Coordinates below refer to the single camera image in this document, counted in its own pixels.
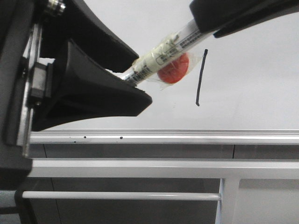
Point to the white horizontal stand rod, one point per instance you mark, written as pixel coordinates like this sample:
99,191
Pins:
122,195

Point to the white metal stand frame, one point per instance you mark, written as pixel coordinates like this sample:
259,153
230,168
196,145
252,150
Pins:
231,172

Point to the white whiteboard marker pen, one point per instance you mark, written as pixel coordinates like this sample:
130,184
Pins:
168,50

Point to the red round magnet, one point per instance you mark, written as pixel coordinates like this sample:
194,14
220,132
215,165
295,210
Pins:
175,71

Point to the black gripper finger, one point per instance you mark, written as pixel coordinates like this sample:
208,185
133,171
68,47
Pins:
225,17

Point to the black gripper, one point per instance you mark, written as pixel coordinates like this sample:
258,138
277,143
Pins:
77,88

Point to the black marker stroke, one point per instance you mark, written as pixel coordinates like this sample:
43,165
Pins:
201,76

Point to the aluminium whiteboard tray rail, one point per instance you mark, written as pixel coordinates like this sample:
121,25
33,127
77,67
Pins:
164,136

